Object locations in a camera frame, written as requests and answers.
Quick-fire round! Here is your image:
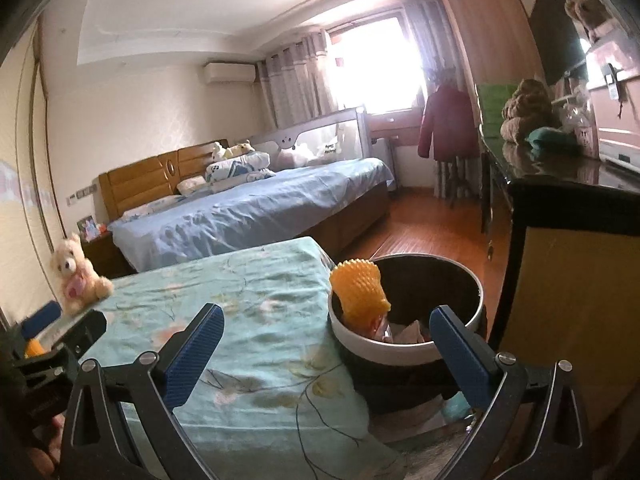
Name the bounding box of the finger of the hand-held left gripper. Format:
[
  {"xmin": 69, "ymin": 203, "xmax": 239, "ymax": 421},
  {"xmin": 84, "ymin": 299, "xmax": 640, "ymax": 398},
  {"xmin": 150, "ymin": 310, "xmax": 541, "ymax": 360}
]
[
  {"xmin": 25, "ymin": 310, "xmax": 108, "ymax": 368},
  {"xmin": 20, "ymin": 301, "xmax": 63, "ymax": 342}
]

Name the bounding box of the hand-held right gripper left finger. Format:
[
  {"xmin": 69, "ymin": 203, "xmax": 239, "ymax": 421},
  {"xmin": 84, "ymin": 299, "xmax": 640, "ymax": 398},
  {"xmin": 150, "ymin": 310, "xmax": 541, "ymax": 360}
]
[{"xmin": 59, "ymin": 302, "xmax": 226, "ymax": 480}]

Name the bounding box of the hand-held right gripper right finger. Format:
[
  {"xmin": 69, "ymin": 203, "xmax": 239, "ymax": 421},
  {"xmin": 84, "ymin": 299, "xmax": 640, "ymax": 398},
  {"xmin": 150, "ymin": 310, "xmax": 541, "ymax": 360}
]
[{"xmin": 429, "ymin": 304, "xmax": 593, "ymax": 480}]

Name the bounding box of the black bin with white rim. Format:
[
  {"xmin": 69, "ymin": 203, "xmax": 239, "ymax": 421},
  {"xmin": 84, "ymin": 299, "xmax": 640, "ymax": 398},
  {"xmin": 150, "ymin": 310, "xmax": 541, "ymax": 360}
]
[{"xmin": 327, "ymin": 254, "xmax": 487, "ymax": 401}]

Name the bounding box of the orange foam fruit net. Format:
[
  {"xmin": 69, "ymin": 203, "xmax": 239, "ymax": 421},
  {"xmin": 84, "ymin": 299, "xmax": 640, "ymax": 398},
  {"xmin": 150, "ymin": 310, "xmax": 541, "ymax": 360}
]
[{"xmin": 330, "ymin": 258, "xmax": 392, "ymax": 331}]

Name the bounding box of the person's left hand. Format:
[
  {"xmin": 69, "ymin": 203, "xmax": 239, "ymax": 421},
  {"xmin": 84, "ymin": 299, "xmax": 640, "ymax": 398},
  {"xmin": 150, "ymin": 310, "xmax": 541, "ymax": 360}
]
[{"xmin": 27, "ymin": 417, "xmax": 63, "ymax": 478}]

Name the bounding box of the cream teddy bear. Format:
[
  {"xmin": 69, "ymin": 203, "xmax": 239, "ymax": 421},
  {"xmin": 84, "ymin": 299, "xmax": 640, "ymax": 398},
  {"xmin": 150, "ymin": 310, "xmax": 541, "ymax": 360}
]
[{"xmin": 49, "ymin": 232, "xmax": 115, "ymax": 316}]

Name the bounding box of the teal floral blanket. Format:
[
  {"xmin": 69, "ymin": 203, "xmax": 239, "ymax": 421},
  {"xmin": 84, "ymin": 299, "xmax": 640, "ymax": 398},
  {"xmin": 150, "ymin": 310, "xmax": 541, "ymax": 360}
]
[{"xmin": 30, "ymin": 237, "xmax": 406, "ymax": 480}]

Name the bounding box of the wooden nightstand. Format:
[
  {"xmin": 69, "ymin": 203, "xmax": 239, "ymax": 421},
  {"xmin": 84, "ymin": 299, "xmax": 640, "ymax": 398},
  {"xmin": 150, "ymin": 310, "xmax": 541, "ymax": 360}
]
[{"xmin": 82, "ymin": 234, "xmax": 131, "ymax": 278}]

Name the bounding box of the flat printed pillow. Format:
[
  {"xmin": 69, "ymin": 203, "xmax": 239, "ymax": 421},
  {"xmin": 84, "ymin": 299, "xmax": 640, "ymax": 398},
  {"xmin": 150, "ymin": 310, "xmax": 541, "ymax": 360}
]
[{"xmin": 122, "ymin": 195, "xmax": 176, "ymax": 218}]

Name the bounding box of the bed with blue sheet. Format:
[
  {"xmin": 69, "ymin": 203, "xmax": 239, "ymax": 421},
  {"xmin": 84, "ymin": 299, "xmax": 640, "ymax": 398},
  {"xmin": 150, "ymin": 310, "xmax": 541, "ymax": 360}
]
[{"xmin": 107, "ymin": 157, "xmax": 393, "ymax": 273}]

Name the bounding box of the cream sliding wardrobe door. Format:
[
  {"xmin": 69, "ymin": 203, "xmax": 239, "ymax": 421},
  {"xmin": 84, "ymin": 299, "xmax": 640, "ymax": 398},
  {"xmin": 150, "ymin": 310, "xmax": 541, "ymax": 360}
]
[{"xmin": 0, "ymin": 25, "xmax": 66, "ymax": 321}]

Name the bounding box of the small pink pillow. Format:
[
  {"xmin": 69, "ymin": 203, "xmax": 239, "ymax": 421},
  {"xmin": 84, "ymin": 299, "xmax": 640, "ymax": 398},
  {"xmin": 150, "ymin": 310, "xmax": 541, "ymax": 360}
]
[{"xmin": 176, "ymin": 176, "xmax": 208, "ymax": 196}]

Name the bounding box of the wooden headboard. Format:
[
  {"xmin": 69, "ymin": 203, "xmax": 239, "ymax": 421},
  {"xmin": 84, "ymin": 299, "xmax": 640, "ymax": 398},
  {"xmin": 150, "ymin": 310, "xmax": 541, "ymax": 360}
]
[{"xmin": 97, "ymin": 139, "xmax": 231, "ymax": 223}]

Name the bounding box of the coat rack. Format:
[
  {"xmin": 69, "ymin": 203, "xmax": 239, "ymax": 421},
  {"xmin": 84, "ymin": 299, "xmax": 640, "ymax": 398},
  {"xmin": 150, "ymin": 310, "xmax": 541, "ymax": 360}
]
[{"xmin": 435, "ymin": 157, "xmax": 476, "ymax": 208}]

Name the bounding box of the folded blue white quilt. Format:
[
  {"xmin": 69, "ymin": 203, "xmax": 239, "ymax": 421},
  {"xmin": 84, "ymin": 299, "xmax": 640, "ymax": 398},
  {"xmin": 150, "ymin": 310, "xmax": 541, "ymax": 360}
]
[{"xmin": 205, "ymin": 151, "xmax": 273, "ymax": 183}]

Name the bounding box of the dark glossy cabinet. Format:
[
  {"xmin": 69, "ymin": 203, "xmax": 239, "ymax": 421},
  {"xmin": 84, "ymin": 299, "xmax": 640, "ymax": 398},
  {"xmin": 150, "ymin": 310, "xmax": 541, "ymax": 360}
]
[{"xmin": 479, "ymin": 125, "xmax": 640, "ymax": 480}]

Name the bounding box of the white stuffed cushion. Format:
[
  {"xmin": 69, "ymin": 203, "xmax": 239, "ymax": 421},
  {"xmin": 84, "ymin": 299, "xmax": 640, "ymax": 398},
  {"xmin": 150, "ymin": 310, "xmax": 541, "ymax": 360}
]
[{"xmin": 277, "ymin": 142, "xmax": 321, "ymax": 168}]

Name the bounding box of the green cloth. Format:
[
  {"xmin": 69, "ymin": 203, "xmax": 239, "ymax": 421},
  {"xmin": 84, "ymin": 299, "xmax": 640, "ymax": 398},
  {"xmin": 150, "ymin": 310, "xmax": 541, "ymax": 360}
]
[{"xmin": 525, "ymin": 127, "xmax": 581, "ymax": 153}]

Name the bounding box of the dark red coat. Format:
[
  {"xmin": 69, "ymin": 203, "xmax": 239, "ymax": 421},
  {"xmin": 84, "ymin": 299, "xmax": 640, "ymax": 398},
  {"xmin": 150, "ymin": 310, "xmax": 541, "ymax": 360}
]
[{"xmin": 417, "ymin": 85, "xmax": 478, "ymax": 161}]

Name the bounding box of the green box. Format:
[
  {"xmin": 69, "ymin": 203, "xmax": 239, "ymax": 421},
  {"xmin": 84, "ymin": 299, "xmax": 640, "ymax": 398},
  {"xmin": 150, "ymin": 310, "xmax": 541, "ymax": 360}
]
[{"xmin": 475, "ymin": 82, "xmax": 521, "ymax": 136}]

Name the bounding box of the large brown plush toy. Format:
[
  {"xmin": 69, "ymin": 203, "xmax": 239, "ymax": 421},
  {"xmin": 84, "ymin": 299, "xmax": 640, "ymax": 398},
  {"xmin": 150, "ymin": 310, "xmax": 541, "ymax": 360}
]
[{"xmin": 501, "ymin": 79, "xmax": 558, "ymax": 142}]

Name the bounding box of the clear plastic bag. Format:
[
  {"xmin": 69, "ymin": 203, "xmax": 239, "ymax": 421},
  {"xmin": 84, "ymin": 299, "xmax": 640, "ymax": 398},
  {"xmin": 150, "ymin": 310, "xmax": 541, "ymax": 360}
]
[{"xmin": 560, "ymin": 100, "xmax": 593, "ymax": 156}]

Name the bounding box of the white air conditioner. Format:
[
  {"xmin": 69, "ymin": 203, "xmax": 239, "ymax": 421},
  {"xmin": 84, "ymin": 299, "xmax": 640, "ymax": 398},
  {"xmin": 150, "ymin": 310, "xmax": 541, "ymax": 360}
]
[{"xmin": 202, "ymin": 61, "xmax": 257, "ymax": 83}]

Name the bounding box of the grey striped curtain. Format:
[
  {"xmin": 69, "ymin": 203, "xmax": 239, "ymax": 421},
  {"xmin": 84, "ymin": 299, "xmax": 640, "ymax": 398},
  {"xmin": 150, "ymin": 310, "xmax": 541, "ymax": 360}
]
[
  {"xmin": 402, "ymin": 0, "xmax": 466, "ymax": 76},
  {"xmin": 257, "ymin": 32, "xmax": 333, "ymax": 131}
]

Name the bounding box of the bright window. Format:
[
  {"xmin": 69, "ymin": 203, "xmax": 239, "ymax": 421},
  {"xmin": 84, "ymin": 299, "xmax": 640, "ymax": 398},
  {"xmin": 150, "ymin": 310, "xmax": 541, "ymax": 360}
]
[{"xmin": 327, "ymin": 17, "xmax": 426, "ymax": 113}]

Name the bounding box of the wooden wardrobe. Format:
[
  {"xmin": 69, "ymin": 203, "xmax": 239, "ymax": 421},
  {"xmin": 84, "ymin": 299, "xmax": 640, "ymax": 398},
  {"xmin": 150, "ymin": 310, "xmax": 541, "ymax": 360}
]
[{"xmin": 432, "ymin": 0, "xmax": 546, "ymax": 131}]

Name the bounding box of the black television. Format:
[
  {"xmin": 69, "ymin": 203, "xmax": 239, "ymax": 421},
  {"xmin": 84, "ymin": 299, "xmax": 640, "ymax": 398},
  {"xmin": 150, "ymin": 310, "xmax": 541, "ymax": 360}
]
[{"xmin": 527, "ymin": 0, "xmax": 591, "ymax": 86}]

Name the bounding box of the small brown plush toy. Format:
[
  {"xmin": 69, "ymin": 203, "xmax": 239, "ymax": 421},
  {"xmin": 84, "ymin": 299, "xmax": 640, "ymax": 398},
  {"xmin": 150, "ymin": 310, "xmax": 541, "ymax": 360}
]
[{"xmin": 565, "ymin": 0, "xmax": 611, "ymax": 41}]

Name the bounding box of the wall switch panel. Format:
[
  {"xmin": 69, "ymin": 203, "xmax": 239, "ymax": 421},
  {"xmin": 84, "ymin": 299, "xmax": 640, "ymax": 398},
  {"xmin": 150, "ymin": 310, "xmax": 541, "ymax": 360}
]
[{"xmin": 66, "ymin": 185, "xmax": 98, "ymax": 206}]

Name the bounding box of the grey mesh bed rail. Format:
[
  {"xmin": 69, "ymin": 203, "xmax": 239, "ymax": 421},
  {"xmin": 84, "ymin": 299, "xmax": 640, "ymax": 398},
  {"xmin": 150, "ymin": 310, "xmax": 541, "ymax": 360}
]
[{"xmin": 250, "ymin": 107, "xmax": 371, "ymax": 168}]

